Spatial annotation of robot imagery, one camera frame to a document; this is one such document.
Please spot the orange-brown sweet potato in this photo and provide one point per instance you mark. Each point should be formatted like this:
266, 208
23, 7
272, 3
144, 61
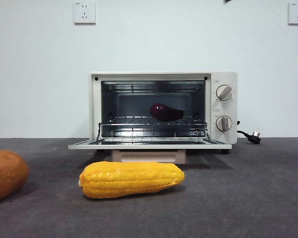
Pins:
5, 173

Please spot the purple eggplant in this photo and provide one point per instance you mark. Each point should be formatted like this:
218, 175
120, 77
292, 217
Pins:
166, 112

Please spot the beige round oven knob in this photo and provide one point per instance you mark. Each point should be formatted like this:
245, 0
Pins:
224, 92
224, 123

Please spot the yellow corn cob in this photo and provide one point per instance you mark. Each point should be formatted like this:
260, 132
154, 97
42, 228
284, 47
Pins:
131, 179

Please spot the white toaster oven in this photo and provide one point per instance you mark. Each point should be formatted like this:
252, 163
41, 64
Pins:
224, 138

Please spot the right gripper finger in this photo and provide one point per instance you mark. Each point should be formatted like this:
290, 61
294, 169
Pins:
227, 1

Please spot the white glass oven door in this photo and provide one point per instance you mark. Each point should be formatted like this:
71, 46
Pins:
149, 146

